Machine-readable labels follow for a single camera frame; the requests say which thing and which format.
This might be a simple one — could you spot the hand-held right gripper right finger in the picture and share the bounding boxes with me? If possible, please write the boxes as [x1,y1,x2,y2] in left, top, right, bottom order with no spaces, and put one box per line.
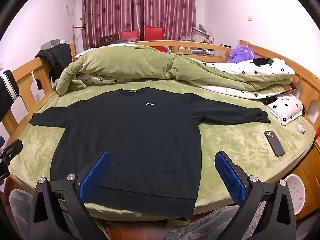
[214,151,297,240]

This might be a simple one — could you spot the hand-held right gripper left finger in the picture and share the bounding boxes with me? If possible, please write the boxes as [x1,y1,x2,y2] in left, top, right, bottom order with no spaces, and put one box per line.
[28,150,111,240]

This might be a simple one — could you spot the black sweatshirt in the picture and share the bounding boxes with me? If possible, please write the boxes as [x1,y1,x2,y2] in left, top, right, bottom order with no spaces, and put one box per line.
[28,87,272,218]

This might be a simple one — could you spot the green plush bed sheet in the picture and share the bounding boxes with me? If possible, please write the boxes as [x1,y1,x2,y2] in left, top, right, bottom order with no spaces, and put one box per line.
[7,79,316,221]

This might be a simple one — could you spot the star print fabric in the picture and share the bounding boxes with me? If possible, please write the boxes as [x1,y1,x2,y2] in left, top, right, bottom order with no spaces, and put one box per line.
[249,199,266,232]

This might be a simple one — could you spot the person's grey pants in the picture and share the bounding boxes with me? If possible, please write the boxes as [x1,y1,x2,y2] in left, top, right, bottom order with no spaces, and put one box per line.
[9,189,253,240]

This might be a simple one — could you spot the black smartphone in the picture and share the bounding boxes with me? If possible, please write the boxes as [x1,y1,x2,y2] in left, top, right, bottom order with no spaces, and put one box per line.
[264,130,286,157]

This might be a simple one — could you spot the black white striped garment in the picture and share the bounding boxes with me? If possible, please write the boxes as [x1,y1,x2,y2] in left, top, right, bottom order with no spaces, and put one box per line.
[0,69,20,121]

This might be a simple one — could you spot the white printed plastic stool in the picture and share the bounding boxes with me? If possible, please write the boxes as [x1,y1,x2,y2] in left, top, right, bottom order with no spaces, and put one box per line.
[282,173,307,216]

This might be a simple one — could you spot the wooden bedside cabinet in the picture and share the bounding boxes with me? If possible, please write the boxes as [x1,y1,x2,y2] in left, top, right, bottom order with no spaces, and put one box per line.
[291,145,320,221]

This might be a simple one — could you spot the white floral pillow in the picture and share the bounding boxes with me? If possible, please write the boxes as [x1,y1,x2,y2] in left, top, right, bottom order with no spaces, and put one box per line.
[265,94,306,126]

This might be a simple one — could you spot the black jacket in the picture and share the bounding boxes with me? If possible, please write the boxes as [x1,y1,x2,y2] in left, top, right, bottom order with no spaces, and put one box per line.
[34,43,73,91]

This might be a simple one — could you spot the green floral quilt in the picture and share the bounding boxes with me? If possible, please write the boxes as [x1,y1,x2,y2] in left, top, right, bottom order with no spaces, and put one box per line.
[55,43,297,101]

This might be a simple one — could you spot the grey box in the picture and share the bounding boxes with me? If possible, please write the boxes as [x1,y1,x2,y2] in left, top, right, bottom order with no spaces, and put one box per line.
[41,39,61,50]

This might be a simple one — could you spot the purple plush toy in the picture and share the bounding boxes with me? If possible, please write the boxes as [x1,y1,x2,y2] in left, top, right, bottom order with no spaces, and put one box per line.
[227,45,256,64]

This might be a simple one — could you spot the dark wooden chair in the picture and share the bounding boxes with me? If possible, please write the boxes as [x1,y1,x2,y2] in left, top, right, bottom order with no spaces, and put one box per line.
[98,33,119,47]

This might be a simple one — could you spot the wooden coat rack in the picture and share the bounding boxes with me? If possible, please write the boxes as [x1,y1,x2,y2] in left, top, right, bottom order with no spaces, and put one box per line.
[72,15,87,53]

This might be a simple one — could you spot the pile of papers and bags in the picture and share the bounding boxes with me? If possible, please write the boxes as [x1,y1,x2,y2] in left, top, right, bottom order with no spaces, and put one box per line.
[162,24,216,56]

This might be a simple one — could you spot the red chair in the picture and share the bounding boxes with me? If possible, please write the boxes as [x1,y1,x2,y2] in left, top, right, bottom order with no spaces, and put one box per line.
[144,26,165,41]
[119,29,140,42]

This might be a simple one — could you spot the maroon floral curtain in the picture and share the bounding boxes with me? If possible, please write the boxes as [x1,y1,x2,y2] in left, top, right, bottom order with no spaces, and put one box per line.
[82,0,198,49]

